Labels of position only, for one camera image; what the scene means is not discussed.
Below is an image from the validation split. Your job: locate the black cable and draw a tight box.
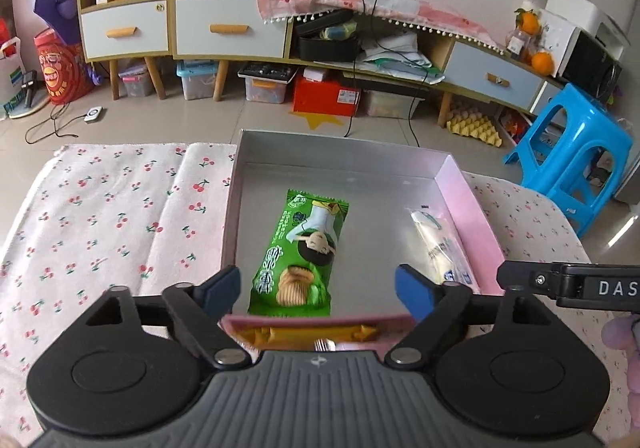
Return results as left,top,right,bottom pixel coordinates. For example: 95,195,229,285
344,0,432,149

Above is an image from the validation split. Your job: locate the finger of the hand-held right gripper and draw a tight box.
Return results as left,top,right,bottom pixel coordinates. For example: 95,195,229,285
496,259,563,299

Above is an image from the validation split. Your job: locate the white foam box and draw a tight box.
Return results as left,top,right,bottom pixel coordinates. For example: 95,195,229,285
542,0,631,46

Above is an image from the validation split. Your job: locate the orange-brown snack packet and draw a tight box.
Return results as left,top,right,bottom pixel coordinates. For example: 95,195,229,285
235,324,381,348

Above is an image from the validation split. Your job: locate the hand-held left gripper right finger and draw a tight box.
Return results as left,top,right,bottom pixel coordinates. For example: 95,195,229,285
387,264,551,371

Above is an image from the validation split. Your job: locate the green biscuit packet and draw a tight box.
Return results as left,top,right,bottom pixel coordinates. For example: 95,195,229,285
247,189,350,317

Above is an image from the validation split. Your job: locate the white and blue snack packet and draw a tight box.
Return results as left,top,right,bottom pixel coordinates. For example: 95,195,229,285
410,209,482,295

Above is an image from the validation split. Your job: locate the black microwave oven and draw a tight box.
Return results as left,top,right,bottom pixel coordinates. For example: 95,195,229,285
557,28,623,99

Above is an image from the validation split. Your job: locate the clear storage box black lid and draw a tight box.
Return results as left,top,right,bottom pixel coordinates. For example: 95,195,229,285
237,62,296,104

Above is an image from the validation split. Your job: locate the orange fruit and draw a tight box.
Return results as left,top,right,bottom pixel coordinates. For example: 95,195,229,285
517,10,542,36
531,50,555,76

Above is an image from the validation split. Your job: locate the cherry print cloth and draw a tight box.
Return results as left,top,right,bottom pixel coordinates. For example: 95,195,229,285
0,143,640,448

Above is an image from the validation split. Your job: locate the black case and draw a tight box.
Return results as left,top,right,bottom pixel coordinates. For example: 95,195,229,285
292,8,362,62

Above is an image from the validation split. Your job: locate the small clear storage box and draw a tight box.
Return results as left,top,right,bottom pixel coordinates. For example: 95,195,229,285
118,62,156,98

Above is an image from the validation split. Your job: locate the low wooden cabinet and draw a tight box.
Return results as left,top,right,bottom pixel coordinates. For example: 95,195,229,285
287,12,566,129

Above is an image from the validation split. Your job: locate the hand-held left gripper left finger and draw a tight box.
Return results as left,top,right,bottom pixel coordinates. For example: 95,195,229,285
85,265,253,371

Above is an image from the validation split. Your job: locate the blue plastic stool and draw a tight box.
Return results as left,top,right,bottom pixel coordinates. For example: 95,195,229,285
502,82,634,239

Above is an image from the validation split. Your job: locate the red cardboard box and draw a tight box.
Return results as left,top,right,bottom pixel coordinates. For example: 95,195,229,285
292,72,362,117

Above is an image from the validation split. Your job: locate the clear storage box blue lid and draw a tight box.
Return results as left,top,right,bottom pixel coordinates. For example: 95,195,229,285
176,60,220,101

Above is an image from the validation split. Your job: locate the white shopping bag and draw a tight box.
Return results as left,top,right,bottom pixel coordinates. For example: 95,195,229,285
0,38,27,121

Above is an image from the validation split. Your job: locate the pink cardboard box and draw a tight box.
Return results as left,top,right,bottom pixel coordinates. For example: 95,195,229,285
219,129,507,361

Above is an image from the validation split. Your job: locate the wooden cabinet with white drawer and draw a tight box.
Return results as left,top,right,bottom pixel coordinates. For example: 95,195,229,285
75,0,174,101
169,0,293,102

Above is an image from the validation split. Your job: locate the yellow egg tray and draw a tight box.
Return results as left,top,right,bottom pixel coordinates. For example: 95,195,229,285
446,105,503,147

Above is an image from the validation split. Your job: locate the red printed bag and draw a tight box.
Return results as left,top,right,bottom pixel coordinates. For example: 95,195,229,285
34,28,96,106

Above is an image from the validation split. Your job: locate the yellow star floor sticker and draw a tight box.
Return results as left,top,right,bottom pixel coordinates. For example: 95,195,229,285
290,110,346,131

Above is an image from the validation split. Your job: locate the pile of folded bags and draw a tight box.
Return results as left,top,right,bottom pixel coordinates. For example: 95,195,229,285
360,32,446,86

